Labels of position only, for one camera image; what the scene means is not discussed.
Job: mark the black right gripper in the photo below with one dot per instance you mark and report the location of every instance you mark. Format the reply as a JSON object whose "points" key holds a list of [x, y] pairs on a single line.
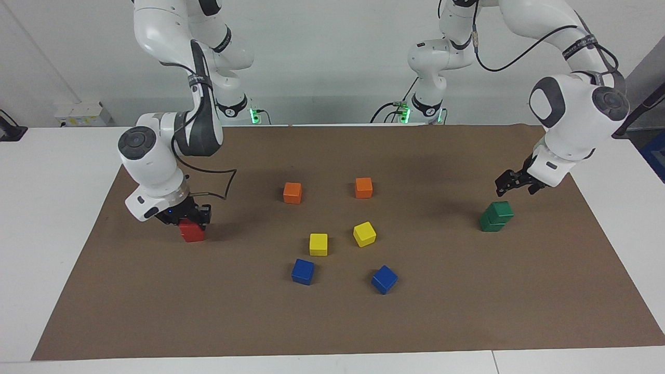
{"points": [[176, 212]]}

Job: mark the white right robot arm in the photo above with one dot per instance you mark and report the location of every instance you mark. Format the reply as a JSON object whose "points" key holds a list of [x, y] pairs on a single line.
{"points": [[150, 161]]}

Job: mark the blue wooden block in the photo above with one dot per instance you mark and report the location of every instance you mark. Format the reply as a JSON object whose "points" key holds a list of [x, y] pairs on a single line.
{"points": [[384, 279], [303, 271]]}

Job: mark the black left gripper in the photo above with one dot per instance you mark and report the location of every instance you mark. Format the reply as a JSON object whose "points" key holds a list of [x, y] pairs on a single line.
{"points": [[529, 176]]}

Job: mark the yellow wooden block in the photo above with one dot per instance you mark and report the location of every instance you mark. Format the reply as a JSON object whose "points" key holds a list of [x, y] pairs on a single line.
{"points": [[318, 244], [364, 234]]}

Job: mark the blue crate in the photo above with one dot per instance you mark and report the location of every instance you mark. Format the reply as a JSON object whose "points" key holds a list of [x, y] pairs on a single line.
{"points": [[655, 156]]}

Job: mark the orange wooden block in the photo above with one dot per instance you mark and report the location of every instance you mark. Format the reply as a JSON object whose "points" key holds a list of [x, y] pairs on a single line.
{"points": [[292, 192], [363, 187]]}

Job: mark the red wooden block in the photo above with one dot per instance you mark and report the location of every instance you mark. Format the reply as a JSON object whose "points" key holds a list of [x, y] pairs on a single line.
{"points": [[193, 237], [188, 225]]}

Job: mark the black clamp mount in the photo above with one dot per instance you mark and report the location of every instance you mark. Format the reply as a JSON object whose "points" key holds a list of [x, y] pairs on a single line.
{"points": [[10, 132]]}

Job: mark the green wooden block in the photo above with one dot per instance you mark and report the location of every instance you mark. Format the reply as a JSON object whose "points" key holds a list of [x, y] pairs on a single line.
{"points": [[500, 210], [488, 225]]}

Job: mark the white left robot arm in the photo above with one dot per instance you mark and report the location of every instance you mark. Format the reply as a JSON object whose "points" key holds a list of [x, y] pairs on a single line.
{"points": [[571, 135]]}

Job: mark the white box with yellow labels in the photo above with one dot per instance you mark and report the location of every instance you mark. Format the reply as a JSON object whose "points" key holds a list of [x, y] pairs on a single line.
{"points": [[83, 114]]}

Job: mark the brown paper mat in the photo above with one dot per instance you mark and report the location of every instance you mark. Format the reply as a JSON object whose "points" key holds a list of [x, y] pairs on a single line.
{"points": [[332, 322]]}

